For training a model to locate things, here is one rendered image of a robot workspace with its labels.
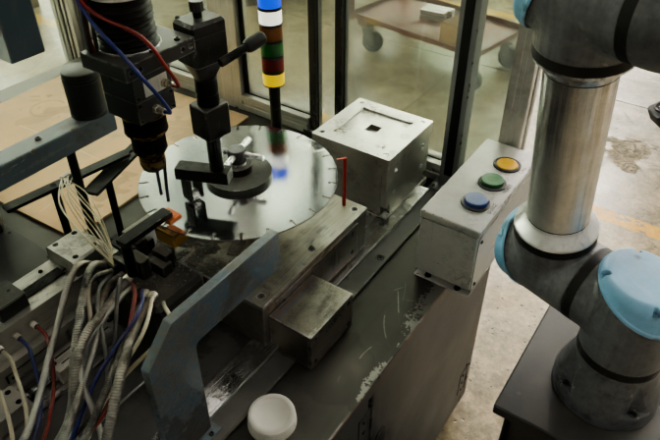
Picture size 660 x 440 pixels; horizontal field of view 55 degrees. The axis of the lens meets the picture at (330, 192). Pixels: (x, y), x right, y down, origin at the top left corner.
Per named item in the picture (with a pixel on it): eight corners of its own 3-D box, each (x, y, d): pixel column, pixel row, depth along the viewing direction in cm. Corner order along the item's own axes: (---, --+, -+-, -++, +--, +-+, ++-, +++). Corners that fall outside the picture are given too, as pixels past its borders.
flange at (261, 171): (208, 158, 110) (206, 146, 109) (272, 156, 111) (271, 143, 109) (202, 196, 101) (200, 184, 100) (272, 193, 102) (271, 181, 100)
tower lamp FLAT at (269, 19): (268, 17, 124) (267, 1, 122) (287, 22, 122) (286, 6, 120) (253, 24, 121) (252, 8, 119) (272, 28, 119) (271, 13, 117)
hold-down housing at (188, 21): (217, 123, 96) (201, -10, 84) (238, 134, 93) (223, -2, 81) (187, 136, 93) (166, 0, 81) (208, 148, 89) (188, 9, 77)
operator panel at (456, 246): (476, 197, 135) (486, 137, 126) (526, 216, 130) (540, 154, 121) (412, 274, 116) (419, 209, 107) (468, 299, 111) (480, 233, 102)
